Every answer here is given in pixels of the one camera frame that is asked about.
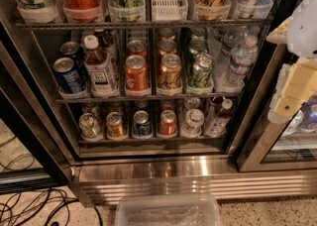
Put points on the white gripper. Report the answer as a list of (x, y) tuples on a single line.
[(303, 30)]

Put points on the blue pepsi can bottom shelf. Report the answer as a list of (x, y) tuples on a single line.
[(141, 124)]

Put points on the blue pepsi can shelf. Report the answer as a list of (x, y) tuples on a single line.
[(141, 124), (67, 75)]

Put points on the water bottle middle shelf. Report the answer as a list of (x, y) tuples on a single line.
[(243, 56)]

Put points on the tea bottle bottom shelf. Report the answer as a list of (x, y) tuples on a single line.
[(218, 118)]

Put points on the fridge glass door right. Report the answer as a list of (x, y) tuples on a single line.
[(258, 144)]

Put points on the rear green can middle shelf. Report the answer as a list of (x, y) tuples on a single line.
[(196, 47)]

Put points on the clear water bottle bottom shelf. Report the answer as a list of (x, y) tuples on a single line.
[(191, 126)]

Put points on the rear gold can middle shelf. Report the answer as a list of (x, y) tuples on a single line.
[(166, 47)]

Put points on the red coke can bottom shelf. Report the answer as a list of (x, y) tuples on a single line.
[(167, 123)]

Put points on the red coke can shelf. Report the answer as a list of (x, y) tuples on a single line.
[(167, 123), (137, 73)]

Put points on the red coke can middle shelf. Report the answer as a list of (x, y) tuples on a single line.
[(137, 73)]

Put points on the rear coke can middle shelf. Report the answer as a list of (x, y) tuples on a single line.
[(137, 47)]

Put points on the blue pepsi can behind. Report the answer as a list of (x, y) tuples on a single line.
[(142, 105)]

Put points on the orange can bottom shelf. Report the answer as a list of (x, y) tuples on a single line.
[(115, 126)]

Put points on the green white can bottom shelf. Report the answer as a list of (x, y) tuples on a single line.
[(90, 127)]

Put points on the rear pepsi can middle shelf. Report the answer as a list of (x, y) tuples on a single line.
[(74, 51)]

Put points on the blue pepsi can middle shelf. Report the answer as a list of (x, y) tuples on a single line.
[(67, 75)]

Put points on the steel fridge bottom grille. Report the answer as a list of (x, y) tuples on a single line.
[(107, 182)]

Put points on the tea bottle white cap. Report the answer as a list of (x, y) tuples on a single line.
[(99, 67)]

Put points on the clear plastic container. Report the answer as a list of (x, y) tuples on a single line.
[(168, 210)]

